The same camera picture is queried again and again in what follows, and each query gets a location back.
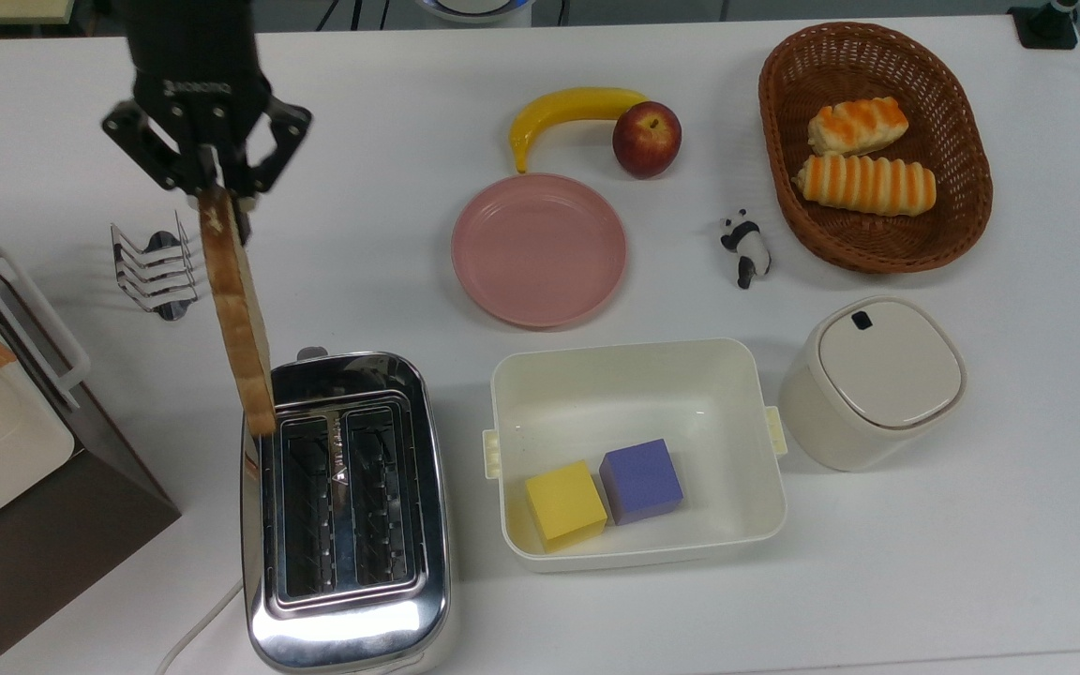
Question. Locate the white and brown bread box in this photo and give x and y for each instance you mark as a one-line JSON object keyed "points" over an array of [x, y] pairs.
{"points": [[52, 553]]}

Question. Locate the small panda figurine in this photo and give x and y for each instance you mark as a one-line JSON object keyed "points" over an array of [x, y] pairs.
{"points": [[748, 246]]}

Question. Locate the yellow cube block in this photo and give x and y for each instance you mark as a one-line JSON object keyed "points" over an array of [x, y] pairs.
{"points": [[563, 502]]}

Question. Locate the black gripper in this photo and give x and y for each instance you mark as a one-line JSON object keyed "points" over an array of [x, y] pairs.
{"points": [[198, 66]]}

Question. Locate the toast bread slice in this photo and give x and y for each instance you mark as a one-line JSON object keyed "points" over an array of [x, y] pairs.
{"points": [[235, 309]]}

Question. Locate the cream chrome two-slot toaster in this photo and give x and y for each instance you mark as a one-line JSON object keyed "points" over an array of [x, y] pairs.
{"points": [[343, 628]]}

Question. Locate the long striped bread roll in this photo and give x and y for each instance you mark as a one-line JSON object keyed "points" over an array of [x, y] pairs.
{"points": [[863, 185]]}

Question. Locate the black pole clamp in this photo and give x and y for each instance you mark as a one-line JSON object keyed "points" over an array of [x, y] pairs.
{"points": [[1046, 28]]}

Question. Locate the purple cube block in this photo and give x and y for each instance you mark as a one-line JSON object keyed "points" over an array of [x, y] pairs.
{"points": [[640, 478]]}

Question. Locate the yellow toy banana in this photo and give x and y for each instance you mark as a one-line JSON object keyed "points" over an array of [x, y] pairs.
{"points": [[559, 103]]}

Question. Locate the red toy apple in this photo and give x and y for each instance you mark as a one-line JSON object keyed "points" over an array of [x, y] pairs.
{"points": [[646, 141]]}

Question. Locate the white plastic storage box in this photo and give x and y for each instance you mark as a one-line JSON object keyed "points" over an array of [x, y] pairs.
{"points": [[634, 394]]}

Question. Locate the white grey Franka robot arm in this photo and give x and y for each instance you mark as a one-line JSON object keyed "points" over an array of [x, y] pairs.
{"points": [[474, 6]]}

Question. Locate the short striped bread roll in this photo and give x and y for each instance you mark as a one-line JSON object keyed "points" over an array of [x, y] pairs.
{"points": [[859, 125]]}

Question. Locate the pink plastic plate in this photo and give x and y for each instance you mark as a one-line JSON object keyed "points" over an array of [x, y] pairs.
{"points": [[538, 248]]}

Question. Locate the brown wicker basket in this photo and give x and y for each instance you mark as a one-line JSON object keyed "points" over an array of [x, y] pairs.
{"points": [[967, 141]]}

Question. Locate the cream lidded mini bin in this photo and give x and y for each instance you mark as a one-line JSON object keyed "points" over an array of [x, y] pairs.
{"points": [[877, 375]]}

